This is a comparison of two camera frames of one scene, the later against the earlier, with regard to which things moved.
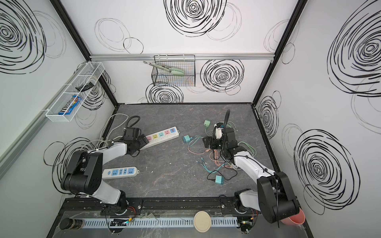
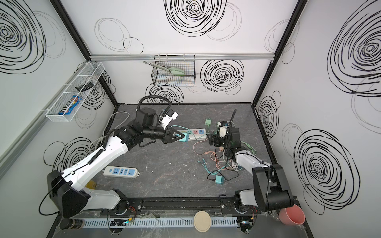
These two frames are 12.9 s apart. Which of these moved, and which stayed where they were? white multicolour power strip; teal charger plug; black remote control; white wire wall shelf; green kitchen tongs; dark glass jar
Moved: teal charger plug; white multicolour power strip
Stayed: white wire wall shelf; dark glass jar; black remote control; green kitchen tongs
